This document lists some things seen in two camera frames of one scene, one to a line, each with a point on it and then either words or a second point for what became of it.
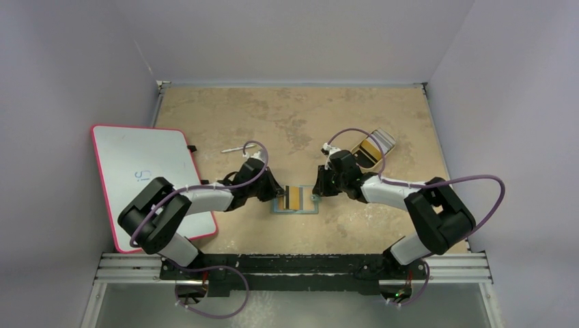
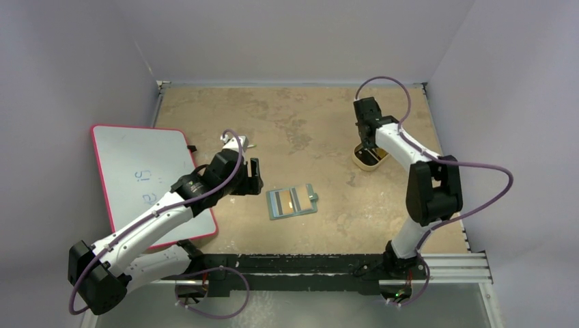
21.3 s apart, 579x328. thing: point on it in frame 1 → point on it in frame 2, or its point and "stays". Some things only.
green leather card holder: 297,199 stays
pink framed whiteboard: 130,158 stays
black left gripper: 274,189 → 252,184
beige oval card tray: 367,152 stays
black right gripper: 321,182 → 368,128
